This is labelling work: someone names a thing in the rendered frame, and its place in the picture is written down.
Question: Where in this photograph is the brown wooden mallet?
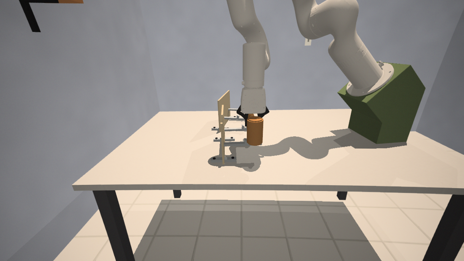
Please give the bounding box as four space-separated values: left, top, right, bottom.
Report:
247 114 264 146

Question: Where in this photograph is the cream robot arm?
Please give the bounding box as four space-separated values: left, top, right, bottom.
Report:
227 0 394 96

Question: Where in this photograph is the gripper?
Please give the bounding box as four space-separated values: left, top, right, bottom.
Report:
236 87 269 127

